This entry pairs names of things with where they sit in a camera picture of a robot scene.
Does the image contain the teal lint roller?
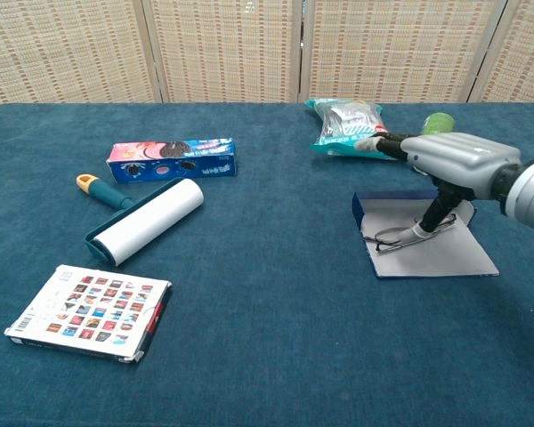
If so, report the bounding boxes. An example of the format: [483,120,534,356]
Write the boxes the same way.
[76,173,206,268]

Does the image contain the green drink can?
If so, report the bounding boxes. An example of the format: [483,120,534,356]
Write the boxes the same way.
[421,112,456,137]

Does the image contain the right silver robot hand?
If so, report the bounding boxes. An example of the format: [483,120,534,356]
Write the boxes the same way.
[354,132,529,241]

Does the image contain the black-framed eyeglasses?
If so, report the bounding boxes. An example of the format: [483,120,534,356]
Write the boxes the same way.
[362,213,458,255]

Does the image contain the teal tablecloth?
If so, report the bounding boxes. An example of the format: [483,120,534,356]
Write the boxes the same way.
[0,102,534,427]

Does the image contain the teal plastic snack bag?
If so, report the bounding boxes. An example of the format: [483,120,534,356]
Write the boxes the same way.
[304,98,406,162]

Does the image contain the dark blue glasses case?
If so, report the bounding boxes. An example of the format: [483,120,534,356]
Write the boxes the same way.
[352,189,501,279]

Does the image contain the blue cookie box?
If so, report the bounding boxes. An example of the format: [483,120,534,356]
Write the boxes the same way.
[106,137,239,185]

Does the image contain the white box with picture grid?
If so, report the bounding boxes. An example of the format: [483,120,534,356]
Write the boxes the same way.
[4,264,174,365]

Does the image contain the woven folding screen panel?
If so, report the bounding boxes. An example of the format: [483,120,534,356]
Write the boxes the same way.
[0,0,168,111]
[142,0,306,104]
[297,0,511,104]
[466,0,534,104]

